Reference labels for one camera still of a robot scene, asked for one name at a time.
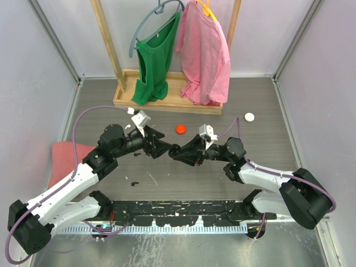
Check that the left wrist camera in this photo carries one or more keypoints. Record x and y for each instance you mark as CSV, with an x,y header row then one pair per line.
x,y
139,118

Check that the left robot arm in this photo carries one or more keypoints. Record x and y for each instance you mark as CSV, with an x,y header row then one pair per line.
x,y
35,222

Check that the white cable duct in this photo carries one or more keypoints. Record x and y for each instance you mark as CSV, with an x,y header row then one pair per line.
x,y
198,228

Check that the yellow hanger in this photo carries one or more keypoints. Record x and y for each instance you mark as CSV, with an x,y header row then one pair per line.
x,y
206,10

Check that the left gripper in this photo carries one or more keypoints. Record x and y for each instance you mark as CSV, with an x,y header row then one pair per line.
x,y
154,149

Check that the orange earbud case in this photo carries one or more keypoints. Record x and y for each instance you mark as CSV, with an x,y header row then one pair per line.
x,y
180,129

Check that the red folded cloth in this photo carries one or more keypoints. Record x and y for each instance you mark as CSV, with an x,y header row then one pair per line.
x,y
63,161

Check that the wooden clothes rack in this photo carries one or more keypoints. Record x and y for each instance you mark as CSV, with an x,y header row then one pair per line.
x,y
126,80

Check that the pink t-shirt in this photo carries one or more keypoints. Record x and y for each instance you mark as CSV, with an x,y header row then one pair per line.
x,y
205,58

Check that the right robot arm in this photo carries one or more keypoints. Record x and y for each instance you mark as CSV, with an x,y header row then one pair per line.
x,y
296,194

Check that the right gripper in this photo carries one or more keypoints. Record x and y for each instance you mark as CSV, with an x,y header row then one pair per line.
x,y
193,151

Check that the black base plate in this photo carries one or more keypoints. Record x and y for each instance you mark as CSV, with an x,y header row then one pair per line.
x,y
179,213

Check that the green t-shirt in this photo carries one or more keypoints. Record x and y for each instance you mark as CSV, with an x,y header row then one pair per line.
x,y
155,56

